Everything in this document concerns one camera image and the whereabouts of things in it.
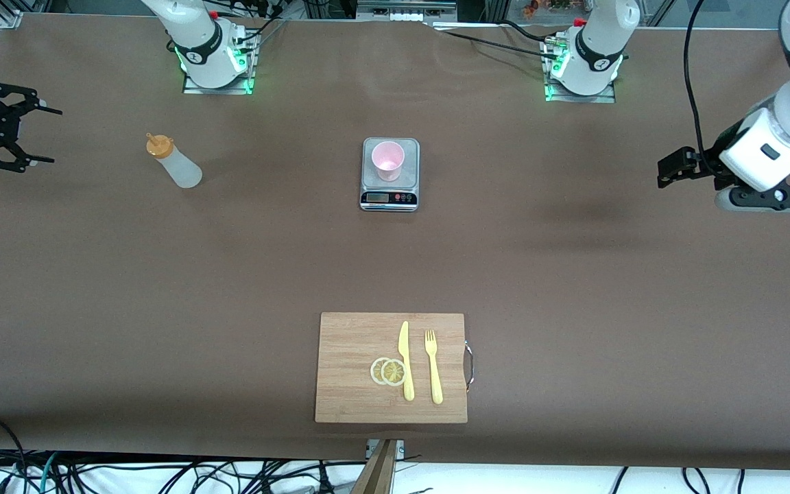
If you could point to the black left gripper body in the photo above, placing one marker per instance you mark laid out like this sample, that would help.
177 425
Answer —
703 164

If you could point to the translucent sauce bottle orange cap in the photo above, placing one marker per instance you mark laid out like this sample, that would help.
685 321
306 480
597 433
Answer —
182 171

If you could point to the pink plastic cup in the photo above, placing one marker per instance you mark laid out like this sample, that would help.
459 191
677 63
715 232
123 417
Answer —
388 165

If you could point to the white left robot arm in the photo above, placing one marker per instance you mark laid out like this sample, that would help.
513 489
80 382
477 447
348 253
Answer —
611 20

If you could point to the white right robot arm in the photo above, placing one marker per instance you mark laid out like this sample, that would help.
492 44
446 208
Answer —
196 27

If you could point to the silver digital kitchen scale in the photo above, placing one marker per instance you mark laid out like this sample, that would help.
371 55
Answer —
388 199

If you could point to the grey power strip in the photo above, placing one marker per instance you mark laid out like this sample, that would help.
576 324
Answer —
402 10

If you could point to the yellow plastic fork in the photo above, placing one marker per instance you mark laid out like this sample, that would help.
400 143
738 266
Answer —
436 381

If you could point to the yellow plastic knife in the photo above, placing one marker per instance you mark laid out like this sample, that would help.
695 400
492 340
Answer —
408 384

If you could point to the lemon slice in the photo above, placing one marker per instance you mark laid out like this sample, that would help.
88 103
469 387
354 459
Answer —
375 371
393 372

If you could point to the bamboo cutting board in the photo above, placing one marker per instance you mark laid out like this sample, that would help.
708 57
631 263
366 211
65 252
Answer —
347 398

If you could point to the aluminium frame corner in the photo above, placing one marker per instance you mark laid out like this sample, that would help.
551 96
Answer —
9 17

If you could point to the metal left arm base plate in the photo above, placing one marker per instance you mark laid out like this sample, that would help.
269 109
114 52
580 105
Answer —
601 99

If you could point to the metal stand bracket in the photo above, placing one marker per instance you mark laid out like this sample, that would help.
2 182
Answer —
400 447

